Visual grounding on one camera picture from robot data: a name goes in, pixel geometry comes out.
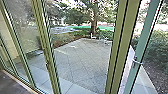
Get metal door handle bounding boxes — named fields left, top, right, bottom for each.
left=132, top=57, right=144, bottom=68

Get tree outside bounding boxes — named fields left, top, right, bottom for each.
left=43, top=0, right=118, bottom=36

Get green bushes outside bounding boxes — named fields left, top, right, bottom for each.
left=36, top=13, right=168, bottom=73

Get metal outdoor chair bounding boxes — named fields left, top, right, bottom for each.
left=102, top=36, right=113, bottom=46
left=89, top=32, right=99, bottom=41

